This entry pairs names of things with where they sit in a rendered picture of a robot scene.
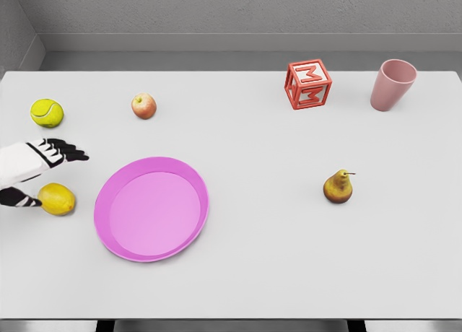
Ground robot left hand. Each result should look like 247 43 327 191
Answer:
0 138 90 208

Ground yellow lemon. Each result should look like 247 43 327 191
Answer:
37 182 77 217

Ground pink round plate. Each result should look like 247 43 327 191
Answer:
93 156 211 263

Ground yellow-green tennis ball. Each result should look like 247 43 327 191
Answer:
30 98 65 128

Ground red apple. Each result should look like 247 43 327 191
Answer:
131 92 158 121

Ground red letter block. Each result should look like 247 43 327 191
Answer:
284 58 333 111

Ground brown-yellow pear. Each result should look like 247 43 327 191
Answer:
322 169 357 205

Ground pink cup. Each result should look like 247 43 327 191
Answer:
370 58 419 113

